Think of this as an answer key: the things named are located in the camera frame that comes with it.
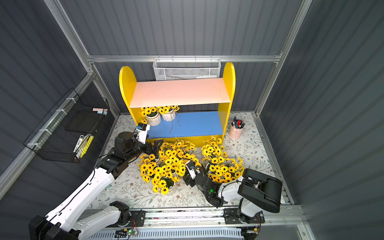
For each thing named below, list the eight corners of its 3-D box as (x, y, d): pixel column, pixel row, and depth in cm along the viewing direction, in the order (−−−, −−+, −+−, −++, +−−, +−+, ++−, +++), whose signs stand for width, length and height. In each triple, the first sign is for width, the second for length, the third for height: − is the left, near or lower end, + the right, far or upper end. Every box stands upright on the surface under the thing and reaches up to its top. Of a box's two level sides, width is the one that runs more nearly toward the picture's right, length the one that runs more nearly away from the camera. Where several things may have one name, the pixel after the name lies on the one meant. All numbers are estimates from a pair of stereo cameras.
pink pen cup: (227, 138, 107) (231, 126, 96) (229, 129, 112) (232, 116, 101) (239, 140, 105) (244, 128, 95) (240, 131, 111) (245, 119, 100)
